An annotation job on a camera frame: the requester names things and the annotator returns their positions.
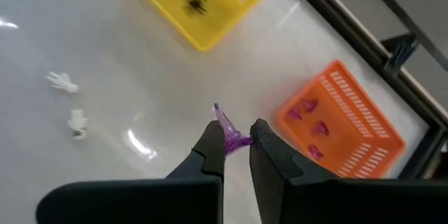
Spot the black plastic spider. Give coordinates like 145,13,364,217
183,0,209,17

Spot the orange plastic basket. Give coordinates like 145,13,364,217
274,59,407,179

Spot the black frame clamp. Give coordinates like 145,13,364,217
380,33,420,75

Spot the black aluminium table frame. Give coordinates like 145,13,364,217
278,0,448,181

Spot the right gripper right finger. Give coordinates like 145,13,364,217
248,118,448,224

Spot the white ghost figurine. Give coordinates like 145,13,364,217
45,71,80,95
66,108,89,141

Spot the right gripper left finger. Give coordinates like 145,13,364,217
36,120,225,224

